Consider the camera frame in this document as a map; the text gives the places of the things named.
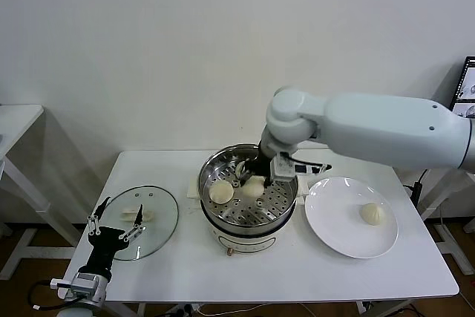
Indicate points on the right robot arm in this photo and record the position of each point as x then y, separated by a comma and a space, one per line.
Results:
371, 127

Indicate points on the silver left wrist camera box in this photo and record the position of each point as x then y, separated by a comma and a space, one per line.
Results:
83, 281

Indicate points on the white floor power strip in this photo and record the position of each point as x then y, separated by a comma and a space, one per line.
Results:
187, 309

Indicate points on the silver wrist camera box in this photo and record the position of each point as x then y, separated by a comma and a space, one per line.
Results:
83, 281
282, 168

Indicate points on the round glass pot lid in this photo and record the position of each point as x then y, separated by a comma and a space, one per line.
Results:
159, 220

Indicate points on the white steamed baozi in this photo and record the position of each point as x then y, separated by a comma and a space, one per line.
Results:
372, 214
221, 193
238, 170
253, 189

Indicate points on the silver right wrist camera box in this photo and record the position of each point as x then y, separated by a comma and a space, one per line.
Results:
282, 168

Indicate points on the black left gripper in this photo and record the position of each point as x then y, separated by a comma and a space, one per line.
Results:
107, 241

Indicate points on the white side table with laptop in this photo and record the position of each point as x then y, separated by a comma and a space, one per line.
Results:
445, 193

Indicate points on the white round plate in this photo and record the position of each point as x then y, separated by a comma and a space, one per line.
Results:
334, 220

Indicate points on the white electric cooker pot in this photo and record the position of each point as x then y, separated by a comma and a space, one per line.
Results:
245, 242

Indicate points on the empty white side table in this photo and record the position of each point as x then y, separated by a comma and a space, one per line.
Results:
18, 116

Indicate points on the dark grey open laptop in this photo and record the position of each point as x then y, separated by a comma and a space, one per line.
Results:
468, 83

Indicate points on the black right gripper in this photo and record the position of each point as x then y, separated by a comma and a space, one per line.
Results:
263, 163

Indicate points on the stainless steel steamer basket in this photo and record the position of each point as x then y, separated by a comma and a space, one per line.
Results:
285, 198

